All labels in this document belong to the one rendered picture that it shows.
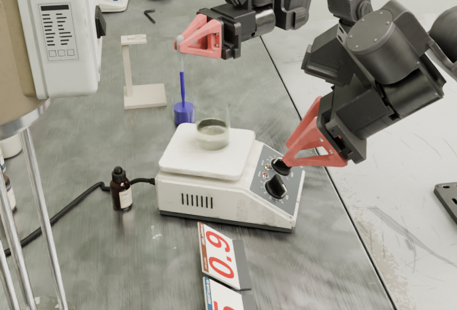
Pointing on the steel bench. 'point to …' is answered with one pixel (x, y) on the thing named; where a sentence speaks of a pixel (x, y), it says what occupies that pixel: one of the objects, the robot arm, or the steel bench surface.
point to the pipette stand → (156, 100)
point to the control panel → (288, 203)
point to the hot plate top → (238, 154)
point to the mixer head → (46, 41)
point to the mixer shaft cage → (60, 302)
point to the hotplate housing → (222, 198)
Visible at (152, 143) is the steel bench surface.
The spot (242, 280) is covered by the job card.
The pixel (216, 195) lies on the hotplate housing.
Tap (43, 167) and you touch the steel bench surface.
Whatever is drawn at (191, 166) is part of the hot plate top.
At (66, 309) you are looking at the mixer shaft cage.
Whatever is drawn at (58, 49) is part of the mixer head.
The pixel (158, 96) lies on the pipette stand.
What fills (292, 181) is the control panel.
